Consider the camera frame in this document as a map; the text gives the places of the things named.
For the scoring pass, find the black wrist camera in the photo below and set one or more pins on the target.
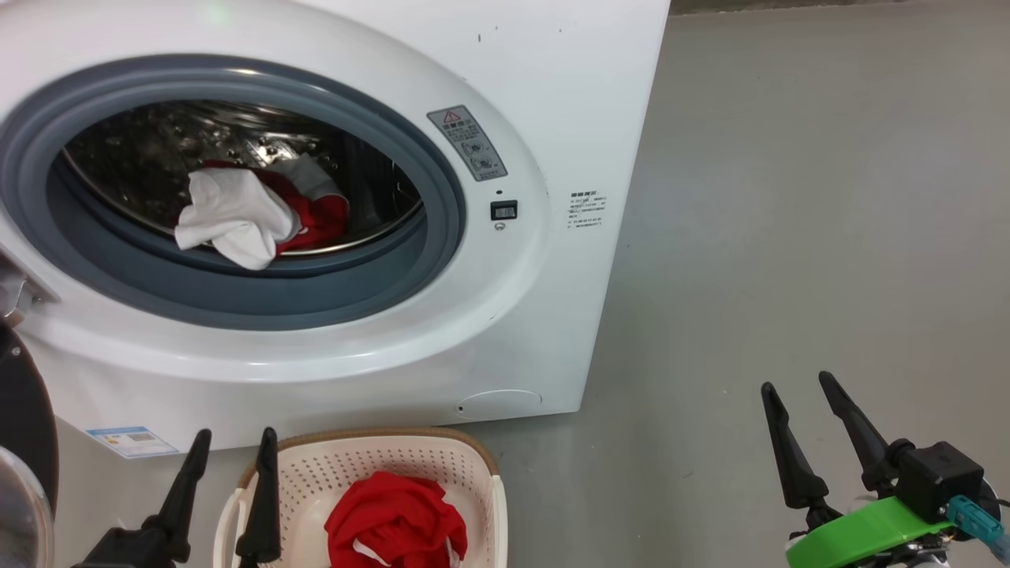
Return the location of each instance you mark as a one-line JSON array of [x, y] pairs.
[[939, 477], [118, 551]]

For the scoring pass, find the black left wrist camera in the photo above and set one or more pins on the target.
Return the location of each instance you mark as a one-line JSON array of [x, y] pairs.
[[118, 551]]

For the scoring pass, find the grey rubber door gasket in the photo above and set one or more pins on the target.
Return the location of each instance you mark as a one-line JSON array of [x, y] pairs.
[[237, 296]]

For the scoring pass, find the green right camera bracket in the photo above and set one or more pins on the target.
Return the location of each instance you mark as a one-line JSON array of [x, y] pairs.
[[860, 536]]

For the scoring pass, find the steel washing machine drum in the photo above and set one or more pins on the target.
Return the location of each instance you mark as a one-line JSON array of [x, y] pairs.
[[158, 150]]

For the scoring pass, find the blue white energy label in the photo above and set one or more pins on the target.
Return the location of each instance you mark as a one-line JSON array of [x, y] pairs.
[[132, 442]]

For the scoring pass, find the white washing machine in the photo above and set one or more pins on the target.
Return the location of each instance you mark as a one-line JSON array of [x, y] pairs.
[[552, 315]]

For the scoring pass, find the cream laundry basket brown rim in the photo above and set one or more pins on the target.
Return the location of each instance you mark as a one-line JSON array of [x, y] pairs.
[[316, 473]]

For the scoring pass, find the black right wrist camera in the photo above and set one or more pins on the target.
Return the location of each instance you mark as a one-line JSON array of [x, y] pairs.
[[939, 477]]

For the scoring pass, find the round white drain cover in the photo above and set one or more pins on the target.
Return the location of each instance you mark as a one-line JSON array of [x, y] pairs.
[[501, 404]]

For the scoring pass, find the grey warning sticker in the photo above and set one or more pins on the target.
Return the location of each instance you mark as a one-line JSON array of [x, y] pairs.
[[467, 143]]

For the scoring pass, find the metal door hinge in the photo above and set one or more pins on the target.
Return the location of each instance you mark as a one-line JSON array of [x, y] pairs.
[[20, 292]]

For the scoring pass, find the white garment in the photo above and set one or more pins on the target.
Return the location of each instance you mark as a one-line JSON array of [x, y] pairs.
[[237, 217]]

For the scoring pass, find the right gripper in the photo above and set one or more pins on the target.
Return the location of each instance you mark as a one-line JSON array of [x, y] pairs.
[[923, 554]]

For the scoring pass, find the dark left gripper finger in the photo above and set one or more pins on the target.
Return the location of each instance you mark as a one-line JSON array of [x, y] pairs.
[[185, 497], [264, 513]]

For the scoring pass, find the teal right camera connector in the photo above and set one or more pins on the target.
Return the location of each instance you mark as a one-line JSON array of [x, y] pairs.
[[978, 525]]

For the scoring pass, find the black glass washing machine door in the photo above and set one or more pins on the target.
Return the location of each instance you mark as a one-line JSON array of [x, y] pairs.
[[24, 410]]

